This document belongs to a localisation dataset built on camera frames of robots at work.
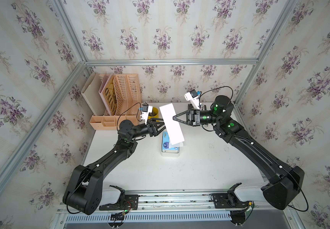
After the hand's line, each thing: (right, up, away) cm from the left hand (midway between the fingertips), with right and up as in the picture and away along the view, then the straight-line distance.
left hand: (168, 127), depth 66 cm
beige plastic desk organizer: (-33, +17, +52) cm, 64 cm away
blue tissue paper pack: (0, -14, +22) cm, 26 cm away
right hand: (+3, +3, -10) cm, 11 cm away
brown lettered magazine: (-40, +18, +28) cm, 52 cm away
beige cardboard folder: (-48, +20, +23) cm, 57 cm away
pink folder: (-42, +31, +29) cm, 59 cm away
